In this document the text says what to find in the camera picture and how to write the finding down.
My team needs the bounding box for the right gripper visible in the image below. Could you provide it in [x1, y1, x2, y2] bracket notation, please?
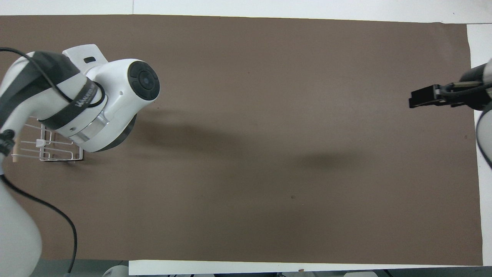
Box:
[433, 63, 492, 112]

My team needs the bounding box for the white wire cup holder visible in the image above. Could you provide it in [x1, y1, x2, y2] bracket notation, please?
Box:
[12, 117, 84, 162]

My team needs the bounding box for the black cable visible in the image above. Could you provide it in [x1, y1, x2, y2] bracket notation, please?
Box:
[441, 80, 483, 97]
[0, 47, 105, 107]
[0, 174, 78, 277]

